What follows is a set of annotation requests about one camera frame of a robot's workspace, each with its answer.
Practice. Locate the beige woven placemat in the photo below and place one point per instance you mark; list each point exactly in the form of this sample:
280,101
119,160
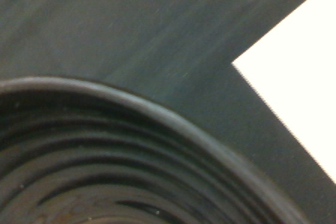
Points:
289,67

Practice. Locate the black ribbed bowl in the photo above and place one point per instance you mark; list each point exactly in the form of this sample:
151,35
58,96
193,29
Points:
100,158

